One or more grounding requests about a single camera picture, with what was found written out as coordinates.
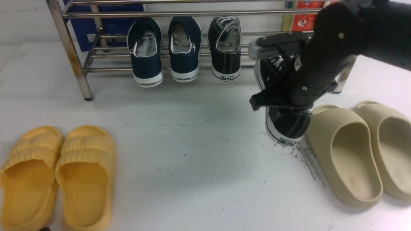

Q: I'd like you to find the right beige foam slide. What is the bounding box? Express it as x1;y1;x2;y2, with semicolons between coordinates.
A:
354;101;411;201

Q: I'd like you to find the blue cardboard box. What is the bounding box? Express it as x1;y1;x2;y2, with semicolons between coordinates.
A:
70;4;145;52

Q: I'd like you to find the beige foam slide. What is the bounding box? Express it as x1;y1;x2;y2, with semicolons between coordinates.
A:
306;104;383;208
354;101;411;201

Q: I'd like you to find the left navy canvas sneaker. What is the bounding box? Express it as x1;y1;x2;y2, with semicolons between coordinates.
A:
126;17;163;88

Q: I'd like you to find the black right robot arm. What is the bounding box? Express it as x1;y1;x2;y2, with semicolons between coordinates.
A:
249;0;411;111

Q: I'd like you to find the left beige foam slide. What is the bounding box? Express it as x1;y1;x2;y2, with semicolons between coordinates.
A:
306;104;383;208

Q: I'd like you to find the navy canvas sneaker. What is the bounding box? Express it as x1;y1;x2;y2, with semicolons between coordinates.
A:
126;17;163;88
168;16;204;83

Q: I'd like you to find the stainless steel shoe rack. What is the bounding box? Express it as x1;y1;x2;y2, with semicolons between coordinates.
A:
46;0;358;101

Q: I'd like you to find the black canvas sneaker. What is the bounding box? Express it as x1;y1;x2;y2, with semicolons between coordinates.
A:
207;16;242;82
254;56;311;146

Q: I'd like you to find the right navy canvas sneaker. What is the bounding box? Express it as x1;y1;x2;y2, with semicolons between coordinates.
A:
168;16;204;83

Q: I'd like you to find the red cardboard box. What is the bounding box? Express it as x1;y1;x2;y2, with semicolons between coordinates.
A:
282;0;338;31

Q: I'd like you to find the right yellow rubber slipper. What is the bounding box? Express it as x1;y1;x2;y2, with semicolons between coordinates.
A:
55;125;117;231

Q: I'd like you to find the yellow rubber slipper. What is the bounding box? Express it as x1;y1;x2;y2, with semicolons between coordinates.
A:
55;125;117;231
1;126;64;231

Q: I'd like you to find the left yellow rubber slipper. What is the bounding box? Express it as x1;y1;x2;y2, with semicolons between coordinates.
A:
1;126;64;231

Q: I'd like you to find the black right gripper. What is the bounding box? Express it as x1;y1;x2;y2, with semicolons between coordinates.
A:
249;2;370;111

